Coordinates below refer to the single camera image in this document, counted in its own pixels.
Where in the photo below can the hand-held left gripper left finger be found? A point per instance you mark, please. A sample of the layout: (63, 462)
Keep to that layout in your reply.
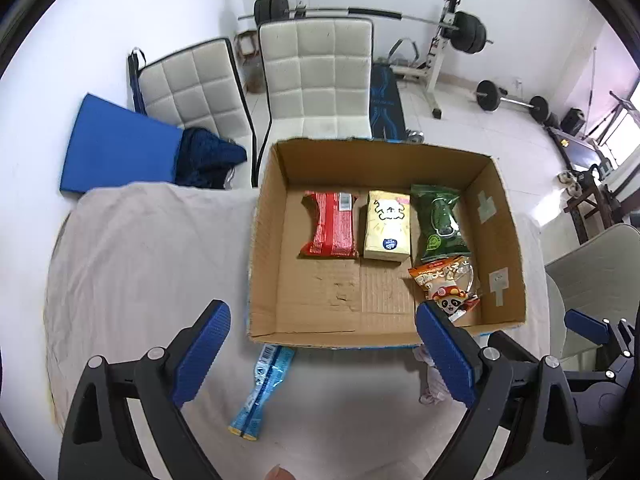
(202, 355)

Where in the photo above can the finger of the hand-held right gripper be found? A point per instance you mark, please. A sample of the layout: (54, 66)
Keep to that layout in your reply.
(510, 345)
(586, 326)

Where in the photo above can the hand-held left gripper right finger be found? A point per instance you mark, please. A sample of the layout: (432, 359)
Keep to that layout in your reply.
(447, 355)

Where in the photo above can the pale pink wrapper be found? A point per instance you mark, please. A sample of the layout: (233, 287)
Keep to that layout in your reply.
(432, 382)

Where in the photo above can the light blue snack packet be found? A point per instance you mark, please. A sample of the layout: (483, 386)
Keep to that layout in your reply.
(262, 390)

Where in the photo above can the brown cardboard box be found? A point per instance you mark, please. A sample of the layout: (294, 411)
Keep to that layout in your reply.
(325, 305)

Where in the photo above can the person's left hand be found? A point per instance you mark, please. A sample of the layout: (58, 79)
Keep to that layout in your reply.
(278, 473)

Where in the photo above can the beige plastic chair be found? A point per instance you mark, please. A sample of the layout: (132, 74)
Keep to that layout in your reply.
(595, 270)

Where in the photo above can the orange panda snack packet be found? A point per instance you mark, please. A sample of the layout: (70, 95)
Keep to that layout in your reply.
(445, 280)

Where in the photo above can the grey table cloth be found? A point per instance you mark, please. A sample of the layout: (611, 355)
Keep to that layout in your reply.
(150, 260)

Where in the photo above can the green snack packet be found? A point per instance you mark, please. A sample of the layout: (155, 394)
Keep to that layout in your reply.
(440, 225)

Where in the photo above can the yellow tissue pack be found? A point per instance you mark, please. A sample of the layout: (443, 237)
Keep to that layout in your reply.
(387, 227)

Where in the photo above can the pair of shoes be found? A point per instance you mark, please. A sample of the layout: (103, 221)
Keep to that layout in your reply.
(570, 182)

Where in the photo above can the red snack packet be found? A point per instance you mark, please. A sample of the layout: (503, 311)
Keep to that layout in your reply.
(332, 225)

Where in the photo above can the dark blue knit garment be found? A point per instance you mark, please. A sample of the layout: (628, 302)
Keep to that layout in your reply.
(207, 155)

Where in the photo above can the black speaker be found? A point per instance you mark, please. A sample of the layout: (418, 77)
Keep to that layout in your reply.
(572, 121)

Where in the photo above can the black tripod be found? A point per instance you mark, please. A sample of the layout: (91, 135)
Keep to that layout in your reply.
(612, 110)

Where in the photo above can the blue folded cushion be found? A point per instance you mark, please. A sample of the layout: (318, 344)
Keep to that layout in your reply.
(115, 150)

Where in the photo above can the short barbell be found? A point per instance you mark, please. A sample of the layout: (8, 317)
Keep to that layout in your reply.
(487, 95)

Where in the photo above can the blue black exercise mat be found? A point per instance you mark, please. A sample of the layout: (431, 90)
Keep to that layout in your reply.
(386, 105)

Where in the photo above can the white quilted chair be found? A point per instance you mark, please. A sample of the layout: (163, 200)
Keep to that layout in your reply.
(315, 75)
(195, 85)

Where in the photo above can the white barbell rack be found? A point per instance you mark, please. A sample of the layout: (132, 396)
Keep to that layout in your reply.
(435, 70)

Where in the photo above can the small wooden stool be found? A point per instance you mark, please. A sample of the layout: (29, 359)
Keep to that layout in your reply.
(246, 45)

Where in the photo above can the long barbell with black plates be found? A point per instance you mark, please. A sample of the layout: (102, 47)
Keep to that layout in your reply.
(470, 32)

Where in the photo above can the dark wooden frame furniture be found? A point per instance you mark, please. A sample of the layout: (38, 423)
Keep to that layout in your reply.
(592, 195)

